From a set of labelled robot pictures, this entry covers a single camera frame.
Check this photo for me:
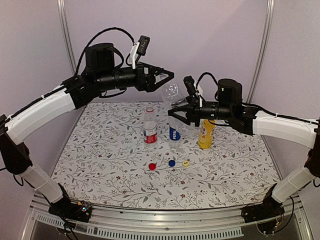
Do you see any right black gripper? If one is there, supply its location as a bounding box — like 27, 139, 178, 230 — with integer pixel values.
168, 94, 233, 127

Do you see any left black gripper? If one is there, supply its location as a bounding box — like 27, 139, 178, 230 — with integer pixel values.
96, 61, 175, 92

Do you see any clear plastic bottle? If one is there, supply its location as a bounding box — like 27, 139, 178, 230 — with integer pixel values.
161, 82, 184, 109

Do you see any red-capped clear bottle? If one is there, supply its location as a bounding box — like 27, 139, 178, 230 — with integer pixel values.
143, 105, 158, 147

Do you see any yellow juice bottle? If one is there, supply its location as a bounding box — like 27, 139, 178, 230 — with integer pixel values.
198, 119, 215, 149

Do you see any pale yellow bottle cap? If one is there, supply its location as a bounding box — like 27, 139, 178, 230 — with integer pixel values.
182, 160, 190, 167

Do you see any blue Pepsi bottle cap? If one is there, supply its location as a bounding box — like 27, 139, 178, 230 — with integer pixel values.
168, 160, 176, 167

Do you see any red bottle cap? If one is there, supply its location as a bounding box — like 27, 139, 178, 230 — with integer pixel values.
148, 163, 157, 171

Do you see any Pepsi bottle blue label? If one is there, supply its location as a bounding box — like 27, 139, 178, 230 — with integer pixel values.
168, 116, 193, 149

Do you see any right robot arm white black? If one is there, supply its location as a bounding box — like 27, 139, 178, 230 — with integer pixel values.
168, 76, 320, 218

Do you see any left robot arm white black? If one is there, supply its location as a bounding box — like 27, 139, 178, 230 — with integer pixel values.
0, 42, 174, 217

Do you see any floral patterned table mat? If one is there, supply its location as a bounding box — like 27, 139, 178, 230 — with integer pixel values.
52, 102, 280, 210

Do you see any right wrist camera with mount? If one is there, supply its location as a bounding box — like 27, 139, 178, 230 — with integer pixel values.
183, 75, 203, 107

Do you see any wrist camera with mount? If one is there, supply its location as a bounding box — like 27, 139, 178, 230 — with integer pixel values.
183, 75, 203, 107
126, 35, 151, 70

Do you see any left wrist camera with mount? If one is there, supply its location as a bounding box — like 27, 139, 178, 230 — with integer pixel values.
126, 35, 151, 70

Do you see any right black camera cable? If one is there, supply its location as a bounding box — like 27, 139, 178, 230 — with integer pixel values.
197, 71, 219, 86

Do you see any black camera cable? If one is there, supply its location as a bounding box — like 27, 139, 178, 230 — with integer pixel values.
73, 26, 137, 81
197, 71, 219, 86

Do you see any left black camera cable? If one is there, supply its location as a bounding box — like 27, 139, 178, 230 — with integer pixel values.
73, 26, 137, 81

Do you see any left aluminium corner post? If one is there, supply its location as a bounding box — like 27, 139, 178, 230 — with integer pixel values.
56, 0, 86, 103

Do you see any aluminium corner post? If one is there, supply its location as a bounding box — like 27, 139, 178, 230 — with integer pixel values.
56, 0, 86, 103
246, 0, 275, 104

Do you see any right aluminium corner post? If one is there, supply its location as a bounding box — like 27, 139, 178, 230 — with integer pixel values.
246, 0, 275, 104

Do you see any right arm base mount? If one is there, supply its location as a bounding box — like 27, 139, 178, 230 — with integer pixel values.
241, 196, 285, 235

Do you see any aluminium front rail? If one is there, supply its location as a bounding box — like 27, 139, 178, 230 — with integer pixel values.
21, 194, 315, 240

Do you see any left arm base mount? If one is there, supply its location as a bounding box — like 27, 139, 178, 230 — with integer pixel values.
48, 183, 92, 223

